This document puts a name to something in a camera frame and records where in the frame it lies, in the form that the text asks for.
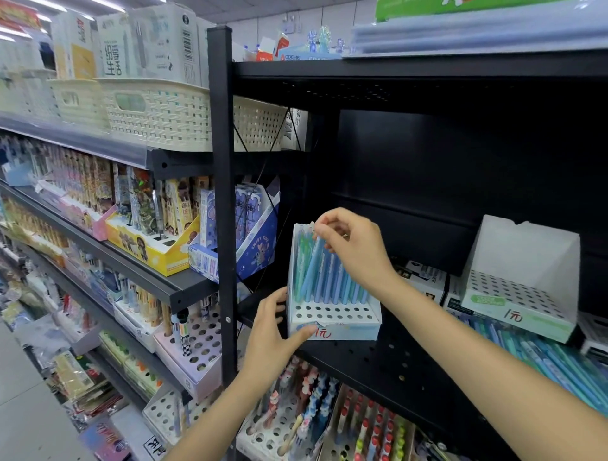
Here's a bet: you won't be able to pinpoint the person's left hand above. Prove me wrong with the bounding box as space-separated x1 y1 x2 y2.
242 286 318 382

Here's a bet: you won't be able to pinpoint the person's right hand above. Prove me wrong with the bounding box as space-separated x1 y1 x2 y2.
313 207 398 296

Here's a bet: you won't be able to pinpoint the white blue pen display box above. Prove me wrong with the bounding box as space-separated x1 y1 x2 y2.
286 223 383 342

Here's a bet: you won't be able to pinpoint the person's left forearm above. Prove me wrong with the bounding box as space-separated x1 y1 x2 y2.
164 369 278 461

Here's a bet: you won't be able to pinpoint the person's right forearm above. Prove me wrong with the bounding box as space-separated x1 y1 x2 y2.
375 275 608 461

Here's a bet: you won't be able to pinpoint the row of standing blue pens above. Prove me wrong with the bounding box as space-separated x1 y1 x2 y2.
295 225 371 306

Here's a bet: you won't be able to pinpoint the cluster of cartoon topper pens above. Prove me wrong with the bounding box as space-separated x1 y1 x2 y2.
256 355 339 458

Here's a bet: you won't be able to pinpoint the blue cartoon display box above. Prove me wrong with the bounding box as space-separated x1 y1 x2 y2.
188 184 282 286

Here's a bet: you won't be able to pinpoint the black white stationery box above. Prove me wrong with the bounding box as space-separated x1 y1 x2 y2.
393 260 450 306

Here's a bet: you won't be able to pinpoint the white perforated pen holder box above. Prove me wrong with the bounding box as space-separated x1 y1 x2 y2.
153 308 238 405

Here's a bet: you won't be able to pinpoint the white perforated tray box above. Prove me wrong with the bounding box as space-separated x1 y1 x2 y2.
235 404 333 461

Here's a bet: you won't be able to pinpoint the cluster of red capped pens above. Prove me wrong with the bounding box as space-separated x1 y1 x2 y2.
332 384 416 461

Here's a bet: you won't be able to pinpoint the black metal shelf rack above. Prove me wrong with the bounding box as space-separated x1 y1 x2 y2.
207 26 608 461

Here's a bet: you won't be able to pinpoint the white lattice plastic basket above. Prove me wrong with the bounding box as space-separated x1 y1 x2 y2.
233 95 289 153

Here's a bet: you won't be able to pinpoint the yellow cartoon display box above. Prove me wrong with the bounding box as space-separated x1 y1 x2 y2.
104 208 201 278

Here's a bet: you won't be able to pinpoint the white paper price sign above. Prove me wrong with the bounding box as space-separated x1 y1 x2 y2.
142 434 168 461

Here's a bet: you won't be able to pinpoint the empty white perforated display box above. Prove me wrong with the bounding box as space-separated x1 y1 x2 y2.
460 215 581 344

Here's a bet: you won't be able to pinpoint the grey shelf unit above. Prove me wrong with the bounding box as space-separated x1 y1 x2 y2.
0 111 224 428

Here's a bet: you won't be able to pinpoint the flat blue box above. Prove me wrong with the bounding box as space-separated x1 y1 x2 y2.
275 44 344 62

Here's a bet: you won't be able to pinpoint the clear blue figurines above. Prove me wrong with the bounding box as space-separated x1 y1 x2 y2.
306 25 352 54

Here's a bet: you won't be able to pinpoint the large cream woven basket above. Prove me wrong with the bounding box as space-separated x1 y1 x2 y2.
96 77 212 153

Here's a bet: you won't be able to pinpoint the pink display box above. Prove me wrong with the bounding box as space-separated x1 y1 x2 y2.
61 194 117 243

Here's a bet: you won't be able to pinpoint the group of hanging stationery packets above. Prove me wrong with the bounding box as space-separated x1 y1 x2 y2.
0 266 129 461

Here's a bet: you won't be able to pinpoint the pile of loose teal pens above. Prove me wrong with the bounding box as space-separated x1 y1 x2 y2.
463 314 608 421

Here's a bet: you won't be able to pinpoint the row of packaged cartoon pens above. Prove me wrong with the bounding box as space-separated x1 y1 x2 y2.
0 135 210 238

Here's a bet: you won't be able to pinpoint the small white plastic basket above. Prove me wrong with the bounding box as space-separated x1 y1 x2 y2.
576 311 608 367

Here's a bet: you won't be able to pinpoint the group of white product boxes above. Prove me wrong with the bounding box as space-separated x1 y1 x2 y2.
95 4 217 90

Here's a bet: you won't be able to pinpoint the small cream woven basket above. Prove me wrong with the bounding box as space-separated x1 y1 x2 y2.
47 78 111 133

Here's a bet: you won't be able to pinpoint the white yellow product box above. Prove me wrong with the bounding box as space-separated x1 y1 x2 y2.
50 11 99 81

